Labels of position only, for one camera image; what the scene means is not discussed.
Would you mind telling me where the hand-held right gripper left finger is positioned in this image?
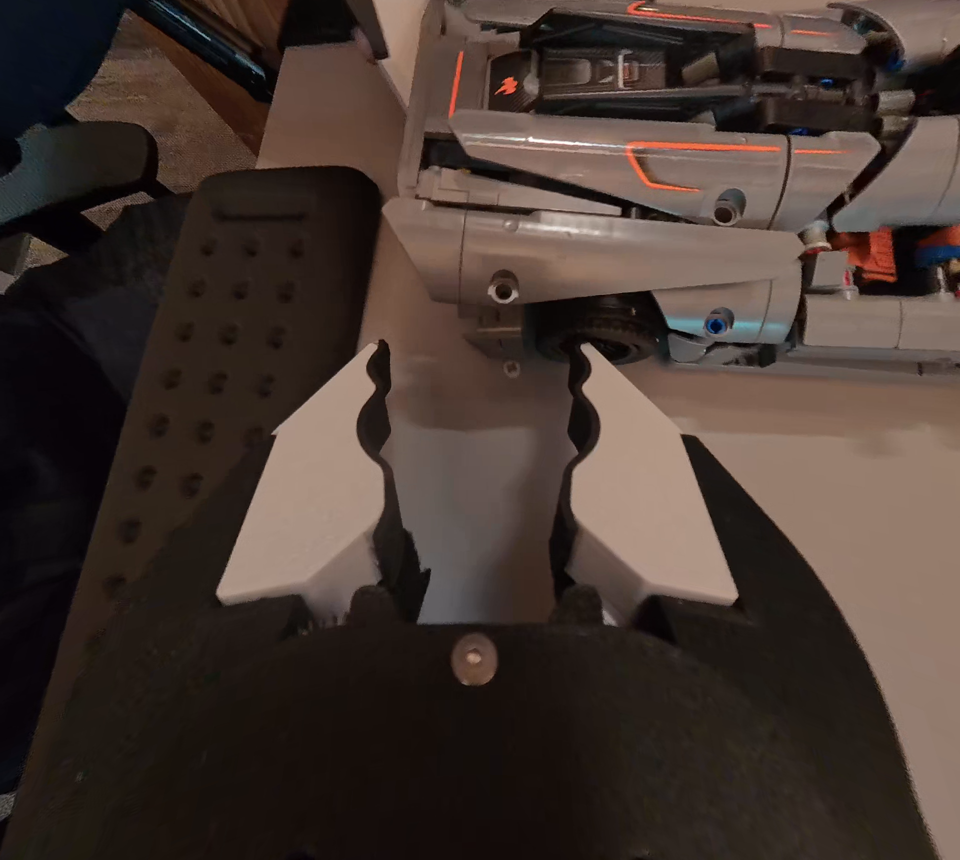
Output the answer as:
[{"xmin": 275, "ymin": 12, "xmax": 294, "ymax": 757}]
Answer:
[{"xmin": 216, "ymin": 341, "xmax": 432, "ymax": 625}]

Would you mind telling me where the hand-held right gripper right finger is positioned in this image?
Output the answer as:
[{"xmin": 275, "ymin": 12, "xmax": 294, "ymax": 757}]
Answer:
[{"xmin": 551, "ymin": 341, "xmax": 740, "ymax": 625}]

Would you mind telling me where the partly built lego car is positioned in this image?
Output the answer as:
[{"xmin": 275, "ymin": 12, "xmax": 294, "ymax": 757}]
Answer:
[{"xmin": 382, "ymin": 0, "xmax": 960, "ymax": 381}]

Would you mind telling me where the black perforated office chair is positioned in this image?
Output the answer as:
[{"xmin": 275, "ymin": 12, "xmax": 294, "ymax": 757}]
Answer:
[{"xmin": 0, "ymin": 125, "xmax": 384, "ymax": 659}]

